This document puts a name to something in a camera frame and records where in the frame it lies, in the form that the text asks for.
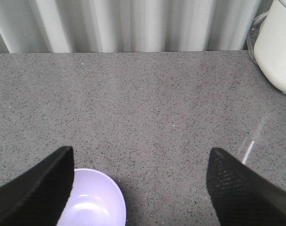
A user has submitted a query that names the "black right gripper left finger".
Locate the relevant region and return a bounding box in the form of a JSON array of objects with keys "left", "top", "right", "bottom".
[{"left": 0, "top": 146, "right": 74, "bottom": 226}]

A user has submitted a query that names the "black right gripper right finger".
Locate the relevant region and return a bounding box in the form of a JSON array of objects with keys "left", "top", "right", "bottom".
[{"left": 206, "top": 148, "right": 286, "bottom": 226}]

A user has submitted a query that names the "purple plastic bowl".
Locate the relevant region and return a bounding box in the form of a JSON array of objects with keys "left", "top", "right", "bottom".
[{"left": 57, "top": 169, "right": 127, "bottom": 226}]

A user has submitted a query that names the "white rice cooker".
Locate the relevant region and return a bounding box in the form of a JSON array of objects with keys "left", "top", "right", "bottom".
[{"left": 254, "top": 0, "right": 286, "bottom": 94}]

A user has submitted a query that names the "white pleated curtain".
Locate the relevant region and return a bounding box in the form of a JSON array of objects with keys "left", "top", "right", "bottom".
[{"left": 0, "top": 0, "right": 271, "bottom": 53}]

